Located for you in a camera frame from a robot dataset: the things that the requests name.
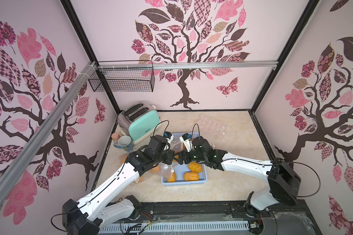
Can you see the aluminium rail back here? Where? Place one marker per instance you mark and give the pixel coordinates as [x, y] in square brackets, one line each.
[196, 65]

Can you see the light blue perforated plastic basket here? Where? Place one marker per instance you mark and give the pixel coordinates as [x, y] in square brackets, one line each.
[181, 174]

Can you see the mint green silver toaster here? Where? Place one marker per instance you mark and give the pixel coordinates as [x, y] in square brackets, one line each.
[138, 121]

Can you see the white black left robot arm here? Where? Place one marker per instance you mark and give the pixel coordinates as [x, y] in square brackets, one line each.
[95, 210]

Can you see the white slotted cable duct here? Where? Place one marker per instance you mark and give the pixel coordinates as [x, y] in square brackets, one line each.
[174, 227]

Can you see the white blue ceramic mug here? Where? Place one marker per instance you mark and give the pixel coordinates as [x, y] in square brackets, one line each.
[125, 143]

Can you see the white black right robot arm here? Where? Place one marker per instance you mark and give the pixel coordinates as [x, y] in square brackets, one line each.
[283, 183]

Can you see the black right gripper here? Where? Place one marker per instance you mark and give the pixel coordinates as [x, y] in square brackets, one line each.
[188, 156]

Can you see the black base frame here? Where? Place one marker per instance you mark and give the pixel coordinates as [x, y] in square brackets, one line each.
[275, 220]

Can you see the black wire wall basket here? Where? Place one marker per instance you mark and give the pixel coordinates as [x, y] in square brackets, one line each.
[124, 76]

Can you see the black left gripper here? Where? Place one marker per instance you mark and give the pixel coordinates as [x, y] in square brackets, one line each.
[170, 153]

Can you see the clear blue zipper bag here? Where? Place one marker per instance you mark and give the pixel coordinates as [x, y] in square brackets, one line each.
[146, 176]

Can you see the small pink cup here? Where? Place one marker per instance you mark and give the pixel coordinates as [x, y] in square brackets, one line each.
[115, 137]

